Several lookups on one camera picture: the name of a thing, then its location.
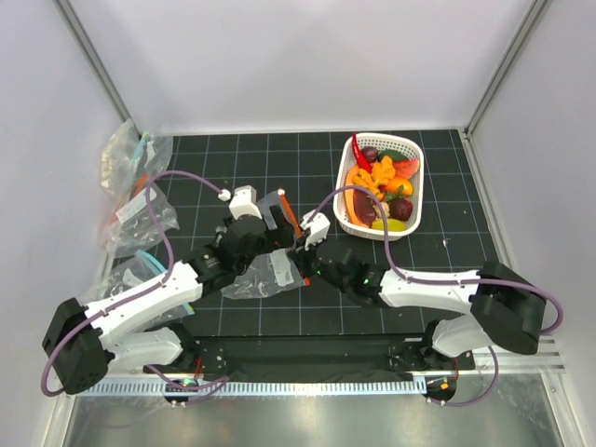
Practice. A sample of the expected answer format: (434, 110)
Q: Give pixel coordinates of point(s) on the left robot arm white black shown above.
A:
(79, 337)

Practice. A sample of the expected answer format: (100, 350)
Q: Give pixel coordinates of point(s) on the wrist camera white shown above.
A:
(243, 203)
(315, 226)

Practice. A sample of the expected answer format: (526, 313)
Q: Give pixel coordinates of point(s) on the yellow orange ginger root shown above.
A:
(382, 172)

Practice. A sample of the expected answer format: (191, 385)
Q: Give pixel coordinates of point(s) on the aluminium frame rail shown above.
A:
(523, 33)
(80, 35)

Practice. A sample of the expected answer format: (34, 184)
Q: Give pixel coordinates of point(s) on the watermelon slice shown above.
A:
(406, 168)

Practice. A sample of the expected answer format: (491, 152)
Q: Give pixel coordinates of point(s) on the yellow lemon slice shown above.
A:
(391, 225)

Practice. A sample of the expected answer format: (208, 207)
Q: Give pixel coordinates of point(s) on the dark red meat slice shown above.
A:
(364, 208)

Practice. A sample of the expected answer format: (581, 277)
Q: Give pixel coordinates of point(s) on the white perforated plastic basket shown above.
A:
(381, 142)

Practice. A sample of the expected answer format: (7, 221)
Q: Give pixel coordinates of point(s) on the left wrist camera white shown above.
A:
(243, 203)

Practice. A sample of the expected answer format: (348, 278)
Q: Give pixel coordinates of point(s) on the red chili pepper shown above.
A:
(361, 159)

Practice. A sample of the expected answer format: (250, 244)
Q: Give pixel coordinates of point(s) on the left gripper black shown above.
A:
(277, 237)

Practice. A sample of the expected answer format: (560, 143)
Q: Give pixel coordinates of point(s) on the clear bag with white label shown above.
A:
(131, 227)

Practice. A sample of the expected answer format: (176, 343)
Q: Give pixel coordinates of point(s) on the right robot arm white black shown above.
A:
(492, 305)

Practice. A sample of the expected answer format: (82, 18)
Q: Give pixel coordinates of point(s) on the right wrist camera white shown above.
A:
(315, 226)

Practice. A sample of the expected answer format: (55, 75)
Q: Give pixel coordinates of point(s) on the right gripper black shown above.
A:
(301, 256)

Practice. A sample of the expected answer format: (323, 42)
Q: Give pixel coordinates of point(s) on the dark red passion fruit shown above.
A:
(400, 209)

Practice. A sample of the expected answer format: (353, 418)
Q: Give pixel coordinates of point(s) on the clear zip bag orange zipper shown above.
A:
(274, 272)

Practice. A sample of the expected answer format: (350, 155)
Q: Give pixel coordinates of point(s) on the dark purple plum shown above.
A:
(370, 153)

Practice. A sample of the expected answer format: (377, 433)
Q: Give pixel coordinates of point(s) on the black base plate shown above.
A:
(291, 357)

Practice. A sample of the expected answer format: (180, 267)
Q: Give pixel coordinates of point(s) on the aluminium frame rail right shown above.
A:
(523, 33)

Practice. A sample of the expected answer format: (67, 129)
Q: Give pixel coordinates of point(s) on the aluminium frame rail left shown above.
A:
(80, 35)

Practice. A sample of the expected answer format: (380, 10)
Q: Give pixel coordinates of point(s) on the slotted aluminium cable duct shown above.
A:
(154, 387)

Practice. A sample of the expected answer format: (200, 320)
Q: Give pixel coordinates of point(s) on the orange papaya slice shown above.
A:
(349, 196)

